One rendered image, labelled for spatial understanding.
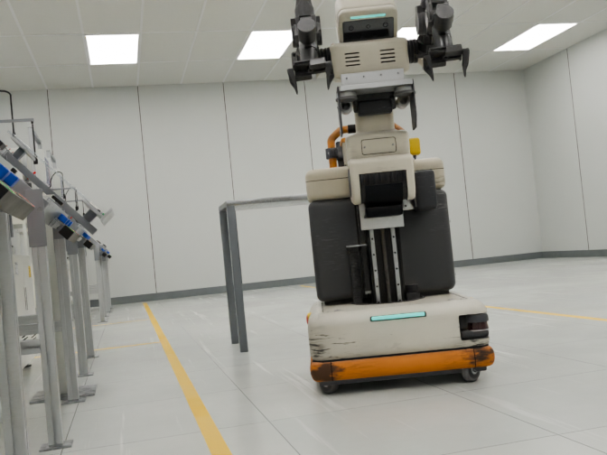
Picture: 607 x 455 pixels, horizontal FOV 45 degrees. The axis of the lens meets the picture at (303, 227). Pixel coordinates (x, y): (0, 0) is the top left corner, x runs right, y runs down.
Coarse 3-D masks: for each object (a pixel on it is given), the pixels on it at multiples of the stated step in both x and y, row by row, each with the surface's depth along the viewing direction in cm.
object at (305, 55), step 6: (312, 48) 231; (300, 54) 233; (306, 54) 230; (312, 54) 230; (300, 60) 229; (306, 60) 228; (294, 66) 229; (300, 66) 229; (306, 66) 230; (294, 72) 233; (312, 72) 232; (318, 72) 233
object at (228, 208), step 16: (224, 208) 400; (240, 208) 413; (256, 208) 427; (224, 224) 427; (224, 240) 427; (224, 256) 426; (240, 272) 387; (240, 288) 386; (240, 304) 386; (240, 320) 385; (240, 336) 385
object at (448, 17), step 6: (438, 6) 227; (444, 6) 227; (450, 6) 227; (426, 12) 237; (438, 12) 226; (444, 12) 226; (450, 12) 226; (426, 18) 237; (438, 18) 226; (444, 18) 225; (450, 18) 226; (426, 24) 238; (432, 24) 237; (438, 24) 228; (444, 24) 228; (450, 24) 229; (438, 30) 230; (444, 30) 230
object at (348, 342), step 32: (320, 320) 251; (352, 320) 250; (384, 320) 249; (416, 320) 249; (448, 320) 249; (480, 320) 249; (320, 352) 250; (352, 352) 249; (384, 352) 249; (416, 352) 249; (448, 352) 249; (480, 352) 248
